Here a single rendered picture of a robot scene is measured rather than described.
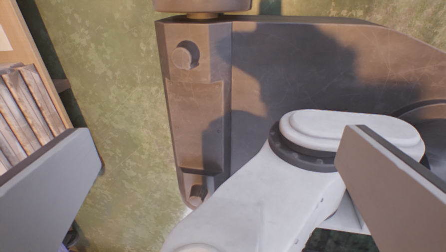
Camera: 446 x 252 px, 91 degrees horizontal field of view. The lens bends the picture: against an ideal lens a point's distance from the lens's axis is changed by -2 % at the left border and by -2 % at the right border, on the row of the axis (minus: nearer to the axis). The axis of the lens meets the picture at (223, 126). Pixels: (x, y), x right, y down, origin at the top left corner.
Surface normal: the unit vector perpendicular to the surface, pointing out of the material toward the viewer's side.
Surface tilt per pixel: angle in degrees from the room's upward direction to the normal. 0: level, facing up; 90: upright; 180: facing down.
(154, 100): 0
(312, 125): 90
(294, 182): 90
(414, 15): 0
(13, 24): 0
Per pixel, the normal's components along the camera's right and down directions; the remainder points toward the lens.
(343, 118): 0.00, -0.86
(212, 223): 0.07, -0.99
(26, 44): -0.18, 0.51
